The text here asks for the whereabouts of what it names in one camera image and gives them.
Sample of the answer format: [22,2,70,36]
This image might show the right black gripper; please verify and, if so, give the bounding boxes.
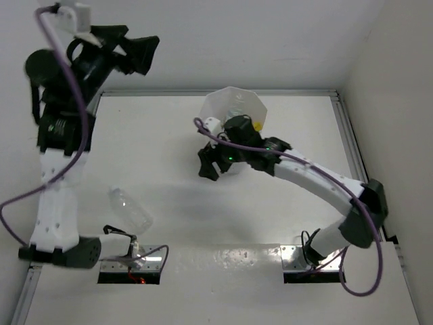
[198,129,248,179]

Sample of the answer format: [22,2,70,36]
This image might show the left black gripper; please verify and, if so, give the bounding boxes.
[66,25,156,110]

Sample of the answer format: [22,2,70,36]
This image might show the yellow cap small bottle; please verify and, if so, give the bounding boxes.
[254,122,263,131]

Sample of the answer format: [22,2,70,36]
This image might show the light blue label bottle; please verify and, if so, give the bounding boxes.
[225,89,249,120]

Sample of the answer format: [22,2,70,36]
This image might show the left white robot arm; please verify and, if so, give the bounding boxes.
[18,25,160,269]

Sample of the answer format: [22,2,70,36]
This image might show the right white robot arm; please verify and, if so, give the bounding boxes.
[193,114,388,266]

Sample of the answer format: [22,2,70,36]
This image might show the white octagonal plastic bin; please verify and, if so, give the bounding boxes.
[193,87,267,181]

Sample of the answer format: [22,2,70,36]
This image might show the clear unlabelled plastic bottle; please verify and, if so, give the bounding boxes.
[108,186,154,236]

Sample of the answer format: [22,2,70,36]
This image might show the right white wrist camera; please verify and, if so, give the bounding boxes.
[204,116,223,137]

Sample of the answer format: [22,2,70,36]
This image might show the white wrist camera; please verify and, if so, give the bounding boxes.
[55,1,93,43]
[204,116,223,137]

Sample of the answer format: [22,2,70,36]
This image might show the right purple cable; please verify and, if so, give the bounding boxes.
[193,116,384,298]

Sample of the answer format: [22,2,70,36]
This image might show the purple cable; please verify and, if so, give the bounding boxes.
[193,116,384,298]
[0,5,170,270]

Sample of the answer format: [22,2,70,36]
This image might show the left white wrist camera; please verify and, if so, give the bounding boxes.
[55,1,93,43]

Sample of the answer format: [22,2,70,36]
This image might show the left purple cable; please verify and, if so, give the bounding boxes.
[0,5,170,270]

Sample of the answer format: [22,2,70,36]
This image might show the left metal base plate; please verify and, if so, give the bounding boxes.
[99,244,164,273]

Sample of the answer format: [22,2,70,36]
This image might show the metal base plate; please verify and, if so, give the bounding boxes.
[99,244,164,273]
[280,244,342,274]

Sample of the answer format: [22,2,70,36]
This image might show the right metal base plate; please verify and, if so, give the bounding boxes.
[280,244,342,274]

